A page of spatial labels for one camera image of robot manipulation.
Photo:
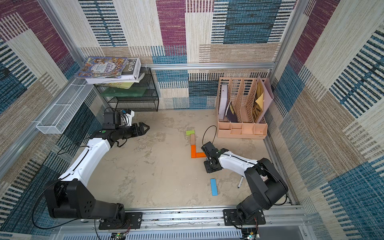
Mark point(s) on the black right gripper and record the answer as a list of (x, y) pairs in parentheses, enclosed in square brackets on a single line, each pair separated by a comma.
[(211, 156)]

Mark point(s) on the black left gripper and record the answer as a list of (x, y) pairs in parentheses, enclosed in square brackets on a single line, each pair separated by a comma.
[(141, 132)]

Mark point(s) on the light blue block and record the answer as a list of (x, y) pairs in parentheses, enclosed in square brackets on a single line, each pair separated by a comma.
[(214, 188)]

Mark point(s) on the orange block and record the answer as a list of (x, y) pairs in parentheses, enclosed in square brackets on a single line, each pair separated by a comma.
[(193, 151), (200, 155)]

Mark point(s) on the natural wood block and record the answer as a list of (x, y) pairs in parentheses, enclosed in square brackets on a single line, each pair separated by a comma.
[(192, 139)]

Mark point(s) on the green block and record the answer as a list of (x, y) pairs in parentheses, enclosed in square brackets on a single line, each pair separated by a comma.
[(190, 132)]

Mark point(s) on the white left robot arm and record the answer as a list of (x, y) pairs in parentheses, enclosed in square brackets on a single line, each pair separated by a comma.
[(69, 198)]

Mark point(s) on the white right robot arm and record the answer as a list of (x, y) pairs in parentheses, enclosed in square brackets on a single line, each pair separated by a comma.
[(266, 184)]

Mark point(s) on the marker pen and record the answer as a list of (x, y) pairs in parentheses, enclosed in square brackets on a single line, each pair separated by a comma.
[(240, 183)]

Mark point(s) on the green folder on shelf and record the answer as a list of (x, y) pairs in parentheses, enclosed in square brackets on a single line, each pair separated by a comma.
[(131, 92)]

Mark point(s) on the dark notebook in organizer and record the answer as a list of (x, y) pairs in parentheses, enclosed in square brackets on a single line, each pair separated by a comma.
[(231, 113)]

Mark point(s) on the pink desk file organizer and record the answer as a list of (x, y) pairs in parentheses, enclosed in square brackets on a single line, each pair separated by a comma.
[(243, 92)]

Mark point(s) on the colourful illustrated book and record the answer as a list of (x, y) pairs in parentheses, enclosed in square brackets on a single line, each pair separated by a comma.
[(102, 67)]

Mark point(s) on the yellow paper in organizer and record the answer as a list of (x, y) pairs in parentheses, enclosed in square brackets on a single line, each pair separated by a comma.
[(260, 102)]

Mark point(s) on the black wire mesh shelf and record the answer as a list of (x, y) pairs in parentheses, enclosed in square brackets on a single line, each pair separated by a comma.
[(139, 97)]

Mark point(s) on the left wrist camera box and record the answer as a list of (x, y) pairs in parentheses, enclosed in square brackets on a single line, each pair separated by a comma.
[(118, 119)]

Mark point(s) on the white wire mesh basket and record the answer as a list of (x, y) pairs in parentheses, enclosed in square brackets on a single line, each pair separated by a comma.
[(58, 117)]

